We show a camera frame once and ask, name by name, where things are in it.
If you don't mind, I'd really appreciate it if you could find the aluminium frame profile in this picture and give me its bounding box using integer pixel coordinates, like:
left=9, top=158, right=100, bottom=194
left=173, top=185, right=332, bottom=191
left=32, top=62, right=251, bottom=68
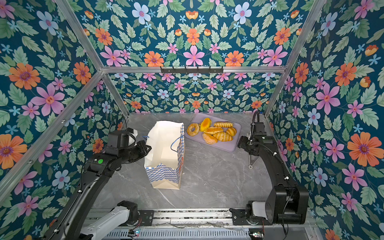
left=1, top=1, right=327, bottom=203

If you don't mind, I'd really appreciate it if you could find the long ridged baguette bread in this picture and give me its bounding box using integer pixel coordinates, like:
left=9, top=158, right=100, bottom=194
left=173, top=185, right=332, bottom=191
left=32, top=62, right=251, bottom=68
left=214, top=122, right=234, bottom=128

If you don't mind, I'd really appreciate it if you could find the large striped croissant bread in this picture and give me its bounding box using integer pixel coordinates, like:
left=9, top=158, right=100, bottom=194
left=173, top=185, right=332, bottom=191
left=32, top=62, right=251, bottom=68
left=213, top=132, right=233, bottom=142

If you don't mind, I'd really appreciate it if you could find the small yellow striped bun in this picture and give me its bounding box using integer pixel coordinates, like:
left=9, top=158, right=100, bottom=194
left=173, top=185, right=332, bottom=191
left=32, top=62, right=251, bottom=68
left=226, top=127, right=237, bottom=137

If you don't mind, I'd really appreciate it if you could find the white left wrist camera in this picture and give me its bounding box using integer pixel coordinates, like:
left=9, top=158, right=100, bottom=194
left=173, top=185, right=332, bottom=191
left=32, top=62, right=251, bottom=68
left=127, top=128, right=138, bottom=146

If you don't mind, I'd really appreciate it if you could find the golden glazed bread loaf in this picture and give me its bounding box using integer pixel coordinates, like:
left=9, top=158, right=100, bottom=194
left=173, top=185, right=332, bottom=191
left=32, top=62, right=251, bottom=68
left=204, top=127, right=224, bottom=135

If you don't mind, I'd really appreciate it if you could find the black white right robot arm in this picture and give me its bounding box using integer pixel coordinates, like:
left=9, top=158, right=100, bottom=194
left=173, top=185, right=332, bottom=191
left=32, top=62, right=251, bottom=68
left=237, top=111, right=309, bottom=225

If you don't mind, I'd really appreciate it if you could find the yellow mango shaped bread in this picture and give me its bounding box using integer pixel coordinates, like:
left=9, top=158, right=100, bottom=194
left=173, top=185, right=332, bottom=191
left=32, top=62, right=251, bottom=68
left=200, top=118, right=212, bottom=132

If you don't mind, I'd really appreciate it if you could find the sesame coated bread roll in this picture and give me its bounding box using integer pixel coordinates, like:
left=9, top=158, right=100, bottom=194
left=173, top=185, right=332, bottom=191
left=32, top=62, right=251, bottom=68
left=202, top=133, right=218, bottom=145

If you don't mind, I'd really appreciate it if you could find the black hook rail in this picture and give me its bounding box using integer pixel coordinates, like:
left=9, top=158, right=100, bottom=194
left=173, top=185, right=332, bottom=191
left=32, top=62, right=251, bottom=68
left=160, top=67, right=224, bottom=74

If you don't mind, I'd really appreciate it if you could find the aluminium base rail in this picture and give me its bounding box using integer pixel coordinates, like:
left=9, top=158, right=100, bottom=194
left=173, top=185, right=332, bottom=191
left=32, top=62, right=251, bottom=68
left=67, top=207, right=319, bottom=240

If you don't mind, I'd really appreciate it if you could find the ring shaped bagel bread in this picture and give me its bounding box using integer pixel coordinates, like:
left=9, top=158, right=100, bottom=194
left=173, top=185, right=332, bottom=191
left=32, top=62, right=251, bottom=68
left=187, top=123, right=200, bottom=137

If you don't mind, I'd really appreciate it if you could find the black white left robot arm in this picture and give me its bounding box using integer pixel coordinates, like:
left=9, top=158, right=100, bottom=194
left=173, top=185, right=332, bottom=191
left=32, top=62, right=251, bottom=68
left=41, top=128, right=152, bottom=240

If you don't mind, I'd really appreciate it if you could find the blue checkered paper bag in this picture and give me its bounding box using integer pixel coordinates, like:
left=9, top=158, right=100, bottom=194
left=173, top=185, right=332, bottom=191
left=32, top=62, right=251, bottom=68
left=145, top=121, right=185, bottom=190

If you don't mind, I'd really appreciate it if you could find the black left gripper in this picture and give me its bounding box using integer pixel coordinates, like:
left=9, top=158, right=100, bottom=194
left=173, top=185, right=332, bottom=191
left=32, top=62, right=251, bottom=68
left=119, top=138, right=154, bottom=164

